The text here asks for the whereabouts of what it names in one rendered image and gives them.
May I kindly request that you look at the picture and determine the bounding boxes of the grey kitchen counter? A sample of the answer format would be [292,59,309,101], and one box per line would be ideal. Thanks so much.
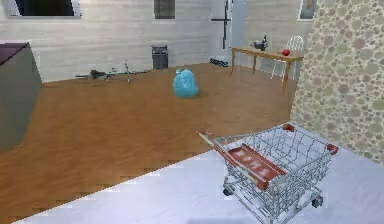
[0,41,43,154]

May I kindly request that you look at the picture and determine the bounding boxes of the blue plastic garbage bag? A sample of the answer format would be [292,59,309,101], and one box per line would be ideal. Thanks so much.
[172,68,200,99]

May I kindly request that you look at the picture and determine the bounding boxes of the dark grey trash bin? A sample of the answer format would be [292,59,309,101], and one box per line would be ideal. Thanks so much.
[151,44,169,71]

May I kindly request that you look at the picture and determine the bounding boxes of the wooden dining table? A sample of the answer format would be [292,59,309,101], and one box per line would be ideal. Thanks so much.
[229,46,305,97]

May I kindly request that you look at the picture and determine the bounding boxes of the white fridge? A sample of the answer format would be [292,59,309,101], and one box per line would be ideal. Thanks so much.
[209,0,249,66]

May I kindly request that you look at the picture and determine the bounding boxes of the grey kettle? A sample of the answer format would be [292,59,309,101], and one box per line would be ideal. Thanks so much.
[250,34,270,52]

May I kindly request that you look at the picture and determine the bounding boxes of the small dark window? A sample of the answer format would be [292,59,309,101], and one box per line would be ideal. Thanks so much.
[153,0,177,20]

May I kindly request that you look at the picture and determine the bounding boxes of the white slatted chair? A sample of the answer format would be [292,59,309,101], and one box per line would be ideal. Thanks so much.
[270,35,305,83]

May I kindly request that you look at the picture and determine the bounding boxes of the silver wire shopping cart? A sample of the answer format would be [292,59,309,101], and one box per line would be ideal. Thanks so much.
[195,123,340,224]

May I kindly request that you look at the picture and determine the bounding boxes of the black fridge handle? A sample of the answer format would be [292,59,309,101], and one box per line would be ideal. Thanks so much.
[210,0,232,50]

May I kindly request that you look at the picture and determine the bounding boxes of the framed wall picture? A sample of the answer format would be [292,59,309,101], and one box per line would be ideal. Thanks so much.
[297,0,318,22]

